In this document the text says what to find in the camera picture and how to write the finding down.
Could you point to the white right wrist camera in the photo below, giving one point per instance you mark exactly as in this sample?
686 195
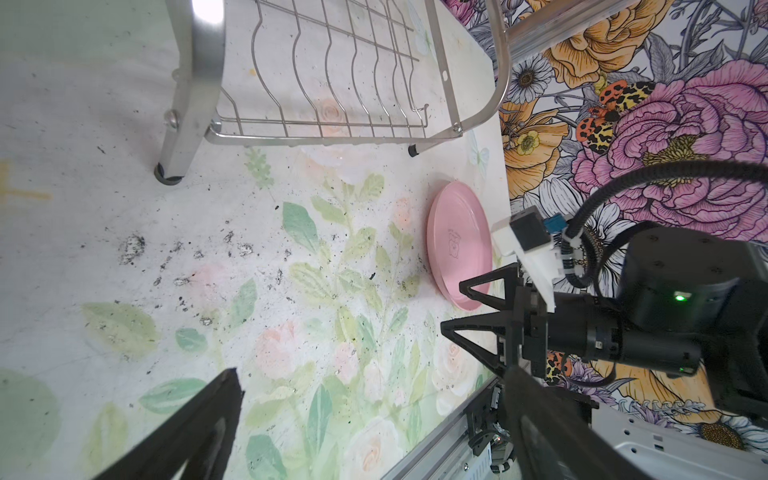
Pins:
525 236

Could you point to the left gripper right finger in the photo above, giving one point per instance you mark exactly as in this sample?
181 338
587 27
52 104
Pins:
549 442

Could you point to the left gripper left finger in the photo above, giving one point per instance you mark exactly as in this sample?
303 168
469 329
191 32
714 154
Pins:
194 443

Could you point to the aluminium front rail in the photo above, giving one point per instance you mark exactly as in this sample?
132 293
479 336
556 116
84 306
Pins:
469 443

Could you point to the chrome wire dish rack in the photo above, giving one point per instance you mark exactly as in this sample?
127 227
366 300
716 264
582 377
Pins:
312 73

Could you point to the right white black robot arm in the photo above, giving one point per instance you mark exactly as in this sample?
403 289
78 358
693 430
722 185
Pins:
661 298

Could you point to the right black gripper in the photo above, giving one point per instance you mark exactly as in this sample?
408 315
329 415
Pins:
580 325

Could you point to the pink round plate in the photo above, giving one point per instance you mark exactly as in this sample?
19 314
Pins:
458 242

